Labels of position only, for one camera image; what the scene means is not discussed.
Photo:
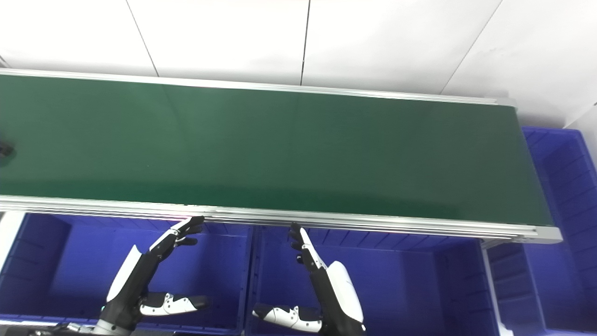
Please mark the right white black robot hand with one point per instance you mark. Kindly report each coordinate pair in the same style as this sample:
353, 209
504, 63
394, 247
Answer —
336, 294

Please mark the green conveyor belt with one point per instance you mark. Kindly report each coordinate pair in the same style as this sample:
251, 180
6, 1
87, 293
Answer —
280, 154

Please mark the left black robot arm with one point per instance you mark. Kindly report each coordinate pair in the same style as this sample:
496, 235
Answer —
56, 330

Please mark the large blue plastic bin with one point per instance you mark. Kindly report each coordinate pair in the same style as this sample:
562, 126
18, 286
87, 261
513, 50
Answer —
564, 196

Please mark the black metal flange part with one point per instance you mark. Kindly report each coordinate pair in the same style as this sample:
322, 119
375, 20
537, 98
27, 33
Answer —
4, 150

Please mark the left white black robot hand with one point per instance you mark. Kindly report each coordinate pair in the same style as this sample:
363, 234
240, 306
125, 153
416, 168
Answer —
135, 275

